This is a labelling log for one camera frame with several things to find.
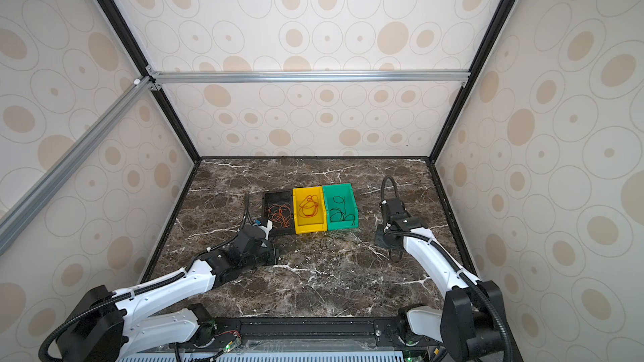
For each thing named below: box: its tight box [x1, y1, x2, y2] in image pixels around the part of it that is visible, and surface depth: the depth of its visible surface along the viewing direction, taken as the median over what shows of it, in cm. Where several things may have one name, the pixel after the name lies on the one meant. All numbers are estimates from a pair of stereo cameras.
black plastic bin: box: [262, 189, 296, 236], surface depth 100 cm
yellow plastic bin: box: [292, 186, 328, 235], surface depth 102 cm
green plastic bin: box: [322, 182, 359, 231], surface depth 100 cm
